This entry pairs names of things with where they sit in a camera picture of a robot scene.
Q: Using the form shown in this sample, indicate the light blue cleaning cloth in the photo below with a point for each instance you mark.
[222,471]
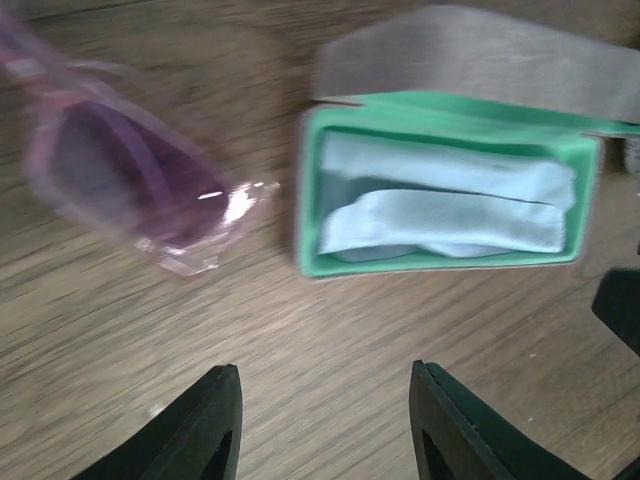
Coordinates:
[382,199]

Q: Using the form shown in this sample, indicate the pink transparent sunglasses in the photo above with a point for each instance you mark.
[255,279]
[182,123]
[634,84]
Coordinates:
[165,191]

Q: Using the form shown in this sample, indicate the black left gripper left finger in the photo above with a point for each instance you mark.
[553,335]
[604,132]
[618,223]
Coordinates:
[197,436]

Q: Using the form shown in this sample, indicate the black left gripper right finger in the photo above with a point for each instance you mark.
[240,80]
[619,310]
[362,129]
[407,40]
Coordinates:
[456,435]

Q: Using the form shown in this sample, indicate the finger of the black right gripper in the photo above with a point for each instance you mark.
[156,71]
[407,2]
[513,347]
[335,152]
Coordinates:
[617,305]

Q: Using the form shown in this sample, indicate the grey hard glasses case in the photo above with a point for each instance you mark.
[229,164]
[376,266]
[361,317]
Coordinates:
[453,137]

